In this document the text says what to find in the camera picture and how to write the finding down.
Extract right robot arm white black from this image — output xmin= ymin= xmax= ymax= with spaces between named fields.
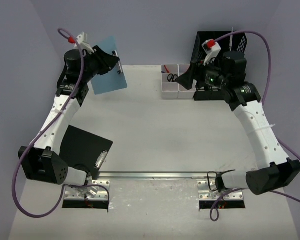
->
xmin=175 ymin=51 xmax=300 ymax=197

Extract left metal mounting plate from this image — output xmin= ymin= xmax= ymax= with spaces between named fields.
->
xmin=64 ymin=180 xmax=111 ymax=201

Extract metal mounting plate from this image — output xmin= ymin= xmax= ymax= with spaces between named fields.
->
xmin=64 ymin=180 xmax=111 ymax=201
xmin=197 ymin=179 xmax=244 ymax=201

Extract aluminium rail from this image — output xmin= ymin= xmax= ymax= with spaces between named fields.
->
xmin=97 ymin=170 xmax=251 ymax=180

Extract white clear clipboard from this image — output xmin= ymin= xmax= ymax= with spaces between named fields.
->
xmin=229 ymin=27 xmax=234 ymax=51

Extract left white divided organizer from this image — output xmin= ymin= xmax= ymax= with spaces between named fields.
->
xmin=161 ymin=64 xmax=179 ymax=100

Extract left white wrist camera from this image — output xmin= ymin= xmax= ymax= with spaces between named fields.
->
xmin=68 ymin=32 xmax=94 ymax=54

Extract blue clipboard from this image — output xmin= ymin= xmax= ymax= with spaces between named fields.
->
xmin=90 ymin=36 xmax=128 ymax=95

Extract black handled scissors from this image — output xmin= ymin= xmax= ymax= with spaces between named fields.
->
xmin=167 ymin=73 xmax=178 ymax=83

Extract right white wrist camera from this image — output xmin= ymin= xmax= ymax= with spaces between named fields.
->
xmin=201 ymin=39 xmax=221 ymax=66

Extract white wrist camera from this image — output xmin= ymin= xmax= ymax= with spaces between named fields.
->
xmin=201 ymin=39 xmax=221 ymax=66
xmin=68 ymin=32 xmax=94 ymax=54

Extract black mesh file rack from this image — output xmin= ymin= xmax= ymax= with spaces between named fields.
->
xmin=189 ymin=30 xmax=248 ymax=102

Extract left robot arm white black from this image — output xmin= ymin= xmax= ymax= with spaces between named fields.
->
xmin=18 ymin=45 xmax=120 ymax=197

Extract right white divided organizer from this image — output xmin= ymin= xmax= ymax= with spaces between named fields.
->
xmin=178 ymin=64 xmax=196 ymax=100

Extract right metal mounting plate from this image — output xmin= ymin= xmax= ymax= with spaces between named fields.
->
xmin=197 ymin=179 xmax=244 ymax=201

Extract black clipboard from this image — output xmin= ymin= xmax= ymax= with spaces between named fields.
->
xmin=59 ymin=125 xmax=113 ymax=179

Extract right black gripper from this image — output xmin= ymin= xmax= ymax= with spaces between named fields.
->
xmin=176 ymin=57 xmax=231 ymax=92

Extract white divided organizer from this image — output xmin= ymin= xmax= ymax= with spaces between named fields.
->
xmin=178 ymin=64 xmax=196 ymax=100
xmin=161 ymin=64 xmax=179 ymax=100

